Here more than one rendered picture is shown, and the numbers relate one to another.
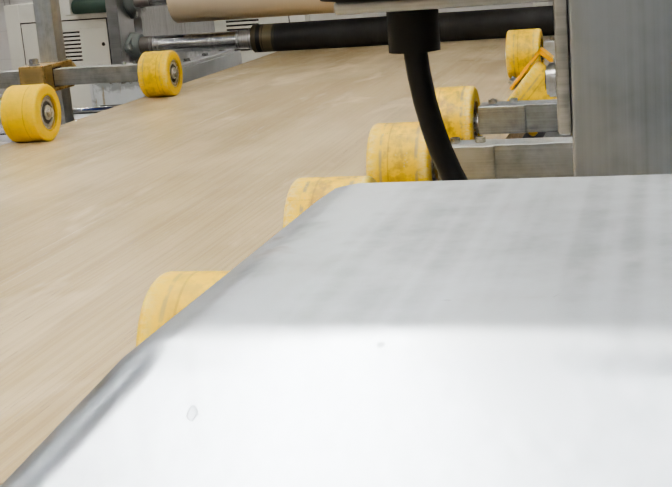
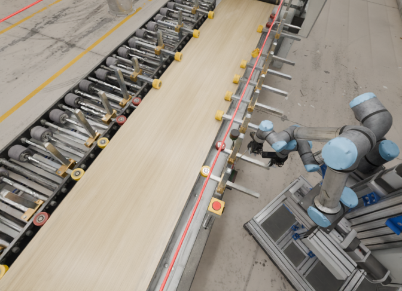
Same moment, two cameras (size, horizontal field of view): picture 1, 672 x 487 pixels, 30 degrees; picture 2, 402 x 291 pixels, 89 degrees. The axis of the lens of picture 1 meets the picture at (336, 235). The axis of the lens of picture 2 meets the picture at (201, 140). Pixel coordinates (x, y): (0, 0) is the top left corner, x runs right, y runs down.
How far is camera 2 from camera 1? 1.25 m
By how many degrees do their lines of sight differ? 44
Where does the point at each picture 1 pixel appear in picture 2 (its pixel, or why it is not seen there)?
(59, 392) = (207, 110)
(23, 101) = (195, 33)
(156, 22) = not seen: outside the picture
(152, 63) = (210, 14)
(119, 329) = (211, 101)
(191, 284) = (219, 113)
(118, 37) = not seen: outside the picture
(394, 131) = (236, 76)
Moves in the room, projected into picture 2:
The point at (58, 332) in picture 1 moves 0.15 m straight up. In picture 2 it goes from (206, 100) to (208, 87)
